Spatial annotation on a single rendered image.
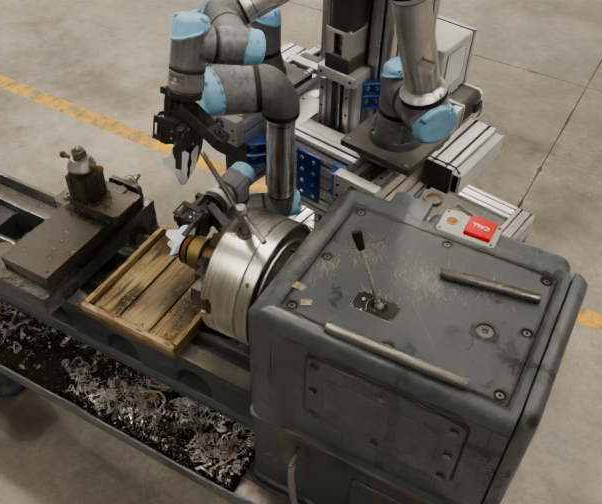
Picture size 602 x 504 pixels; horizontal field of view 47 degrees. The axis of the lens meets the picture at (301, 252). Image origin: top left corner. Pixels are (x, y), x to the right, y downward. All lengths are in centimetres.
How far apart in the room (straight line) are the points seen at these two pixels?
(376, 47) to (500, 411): 116
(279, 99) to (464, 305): 67
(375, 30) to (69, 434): 178
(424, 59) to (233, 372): 87
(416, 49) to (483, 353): 69
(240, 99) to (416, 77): 41
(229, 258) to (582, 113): 327
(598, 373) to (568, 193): 114
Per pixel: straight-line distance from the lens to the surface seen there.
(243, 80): 169
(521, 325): 142
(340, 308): 138
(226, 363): 178
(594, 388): 303
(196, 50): 145
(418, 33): 161
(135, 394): 212
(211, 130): 147
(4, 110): 446
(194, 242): 171
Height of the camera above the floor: 230
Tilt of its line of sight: 45 degrees down
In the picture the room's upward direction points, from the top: 1 degrees clockwise
